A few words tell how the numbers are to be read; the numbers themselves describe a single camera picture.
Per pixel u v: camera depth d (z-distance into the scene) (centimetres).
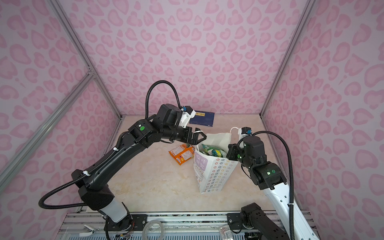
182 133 57
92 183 40
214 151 72
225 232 68
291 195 42
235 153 60
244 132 59
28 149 56
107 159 42
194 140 56
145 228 69
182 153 95
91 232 71
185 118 58
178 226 72
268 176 44
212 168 65
